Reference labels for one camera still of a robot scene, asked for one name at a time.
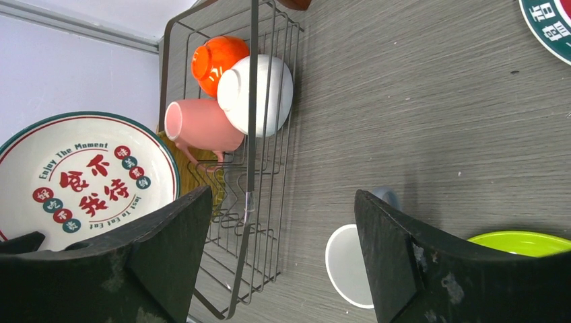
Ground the white printed round plate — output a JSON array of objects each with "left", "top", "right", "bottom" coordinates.
[{"left": 1, "top": 111, "right": 180, "bottom": 251}]

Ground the white bowl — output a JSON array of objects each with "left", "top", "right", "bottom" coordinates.
[{"left": 217, "top": 54, "right": 294, "bottom": 137}]

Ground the pink mug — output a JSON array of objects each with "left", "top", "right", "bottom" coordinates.
[{"left": 164, "top": 99, "right": 245, "bottom": 173}]

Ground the green rimmed white plate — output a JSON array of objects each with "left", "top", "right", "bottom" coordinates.
[{"left": 518, "top": 0, "right": 570, "bottom": 65}]

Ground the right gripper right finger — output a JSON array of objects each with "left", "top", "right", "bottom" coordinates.
[{"left": 354, "top": 190, "right": 570, "bottom": 322}]

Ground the orange bowl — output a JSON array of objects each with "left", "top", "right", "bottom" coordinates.
[{"left": 190, "top": 36, "right": 250, "bottom": 98}]

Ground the lime green plate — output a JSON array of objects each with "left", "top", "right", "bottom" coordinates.
[{"left": 468, "top": 230, "right": 570, "bottom": 258}]

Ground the black wire dish rack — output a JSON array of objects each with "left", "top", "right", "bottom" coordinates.
[{"left": 160, "top": 1, "right": 304, "bottom": 322}]

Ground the woven bamboo plate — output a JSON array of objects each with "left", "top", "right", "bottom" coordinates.
[{"left": 157, "top": 131, "right": 226, "bottom": 217}]

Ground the small grey patterned mug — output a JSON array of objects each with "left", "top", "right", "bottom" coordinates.
[{"left": 325, "top": 186, "right": 410, "bottom": 310}]

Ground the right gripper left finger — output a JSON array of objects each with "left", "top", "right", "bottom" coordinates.
[{"left": 1, "top": 186, "right": 212, "bottom": 322}]

